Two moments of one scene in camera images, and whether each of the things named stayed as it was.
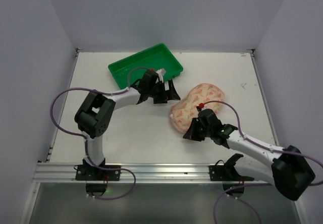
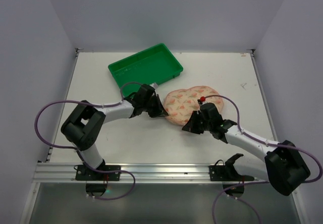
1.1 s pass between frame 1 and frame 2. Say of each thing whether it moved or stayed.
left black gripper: moved
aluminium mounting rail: stayed
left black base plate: stayed
